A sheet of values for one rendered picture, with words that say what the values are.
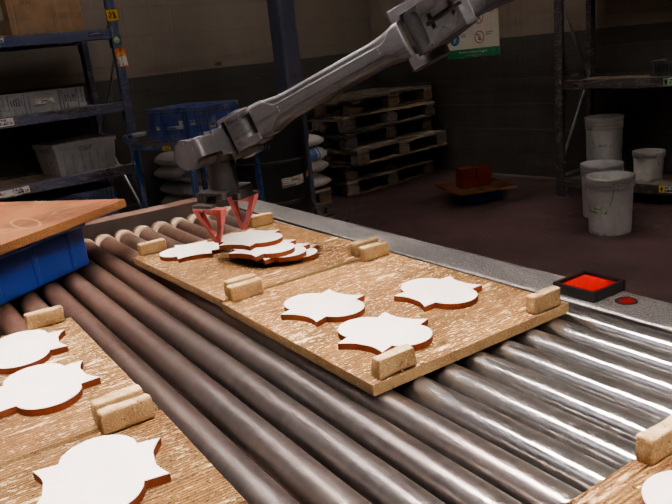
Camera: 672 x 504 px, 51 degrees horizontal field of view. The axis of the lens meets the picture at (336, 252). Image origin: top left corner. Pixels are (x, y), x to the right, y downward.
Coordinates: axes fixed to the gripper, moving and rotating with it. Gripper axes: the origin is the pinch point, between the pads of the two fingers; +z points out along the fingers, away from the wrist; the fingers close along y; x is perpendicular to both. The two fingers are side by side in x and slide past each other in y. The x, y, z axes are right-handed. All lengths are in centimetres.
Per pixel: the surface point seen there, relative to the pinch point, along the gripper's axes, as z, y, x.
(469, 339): 4, -32, -57
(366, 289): 4.1, -15.9, -35.9
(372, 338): 3, -36, -45
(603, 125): 44, 453, -31
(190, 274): 4.5, -13.4, 1.0
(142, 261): 4.7, -7.2, 17.7
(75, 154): 24, 255, 302
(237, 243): 0.5, -5.8, -5.2
